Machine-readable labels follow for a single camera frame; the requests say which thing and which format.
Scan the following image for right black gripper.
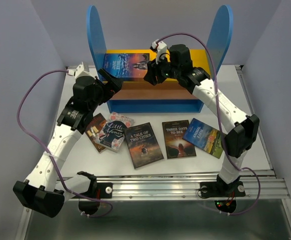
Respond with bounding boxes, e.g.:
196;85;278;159
142;52;180;86

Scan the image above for Jane Eyre book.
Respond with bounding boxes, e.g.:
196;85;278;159
103;52;150;82

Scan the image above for A Tale of Two Cities book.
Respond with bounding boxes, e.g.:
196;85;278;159
124;122;164;170

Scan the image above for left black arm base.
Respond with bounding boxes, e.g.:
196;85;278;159
66;171;114;218

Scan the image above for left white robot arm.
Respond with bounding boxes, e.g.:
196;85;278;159
13;64;123;218

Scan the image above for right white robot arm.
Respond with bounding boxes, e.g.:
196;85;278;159
144;41;260;195

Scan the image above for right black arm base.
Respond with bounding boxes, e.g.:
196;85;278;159
197;181;246;214

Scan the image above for blue yellow wooden bookshelf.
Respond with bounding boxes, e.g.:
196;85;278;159
86;5;234;113

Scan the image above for brown book far left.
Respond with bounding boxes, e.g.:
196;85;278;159
85;113;107;153

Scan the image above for Little Women book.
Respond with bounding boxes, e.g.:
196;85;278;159
94;112;135;152

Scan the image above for Three Days to See book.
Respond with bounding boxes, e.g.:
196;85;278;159
162;120;196;159

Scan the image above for Animal Farm book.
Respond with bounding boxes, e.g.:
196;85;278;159
183;118;224;159

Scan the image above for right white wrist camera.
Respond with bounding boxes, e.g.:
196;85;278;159
150;39;168;64

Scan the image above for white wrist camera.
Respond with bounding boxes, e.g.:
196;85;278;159
67;62;92;79
150;39;168;64

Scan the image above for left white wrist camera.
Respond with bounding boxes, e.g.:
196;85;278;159
67;62;92;79

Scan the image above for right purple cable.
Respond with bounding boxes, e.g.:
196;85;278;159
157;32;261;216

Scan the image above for purple cable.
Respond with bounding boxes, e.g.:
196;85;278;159
16;69;113;218
157;32;261;216

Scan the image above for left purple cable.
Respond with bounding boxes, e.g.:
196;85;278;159
16;69;113;218

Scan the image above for aluminium mounting rail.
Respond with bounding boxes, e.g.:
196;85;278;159
25;170;290;202

